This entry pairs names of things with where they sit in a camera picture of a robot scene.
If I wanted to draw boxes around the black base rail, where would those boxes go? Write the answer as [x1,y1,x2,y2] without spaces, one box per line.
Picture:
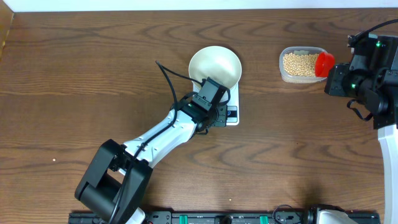
[67,211,381,224]

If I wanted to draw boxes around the white round bowl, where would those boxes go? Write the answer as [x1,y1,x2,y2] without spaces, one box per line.
[188,45,243,90]

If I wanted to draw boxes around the red plastic measuring scoop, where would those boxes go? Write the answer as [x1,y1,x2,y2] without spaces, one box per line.
[315,52,335,78]

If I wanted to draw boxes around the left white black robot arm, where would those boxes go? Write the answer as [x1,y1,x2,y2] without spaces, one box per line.
[75,78,232,223]

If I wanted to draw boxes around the soybeans in container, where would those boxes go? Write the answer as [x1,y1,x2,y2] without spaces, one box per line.
[282,53,319,77]

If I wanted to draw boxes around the white digital kitchen scale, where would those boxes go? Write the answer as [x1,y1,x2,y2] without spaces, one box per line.
[187,78,239,129]

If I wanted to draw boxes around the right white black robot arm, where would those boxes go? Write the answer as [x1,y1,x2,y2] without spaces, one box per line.
[325,32,397,223]

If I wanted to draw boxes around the clear plastic container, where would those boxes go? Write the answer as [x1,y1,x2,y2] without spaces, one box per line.
[279,47,326,84]

